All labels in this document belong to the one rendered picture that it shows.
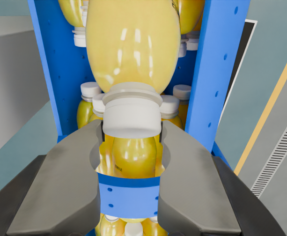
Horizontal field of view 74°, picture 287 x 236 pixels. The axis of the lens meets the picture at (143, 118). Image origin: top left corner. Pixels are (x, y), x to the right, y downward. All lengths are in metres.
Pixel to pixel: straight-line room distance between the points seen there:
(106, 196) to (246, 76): 1.52
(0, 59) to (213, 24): 0.56
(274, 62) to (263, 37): 0.22
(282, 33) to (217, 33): 1.53
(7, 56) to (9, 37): 0.05
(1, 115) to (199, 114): 0.56
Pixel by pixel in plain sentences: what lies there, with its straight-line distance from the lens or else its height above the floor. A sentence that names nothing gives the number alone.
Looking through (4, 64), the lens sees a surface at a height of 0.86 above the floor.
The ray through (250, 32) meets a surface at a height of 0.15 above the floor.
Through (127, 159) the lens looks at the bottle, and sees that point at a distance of 0.28.
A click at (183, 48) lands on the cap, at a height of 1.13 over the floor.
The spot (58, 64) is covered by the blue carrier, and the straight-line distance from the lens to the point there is 0.36.
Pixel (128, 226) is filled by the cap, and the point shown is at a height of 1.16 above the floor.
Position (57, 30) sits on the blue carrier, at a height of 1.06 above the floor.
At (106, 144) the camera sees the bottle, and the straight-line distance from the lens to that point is 0.33.
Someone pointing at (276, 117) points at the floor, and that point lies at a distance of 2.01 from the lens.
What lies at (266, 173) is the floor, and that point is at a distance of 2.41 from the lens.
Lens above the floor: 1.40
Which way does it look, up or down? 61 degrees down
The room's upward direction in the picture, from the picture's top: 177 degrees clockwise
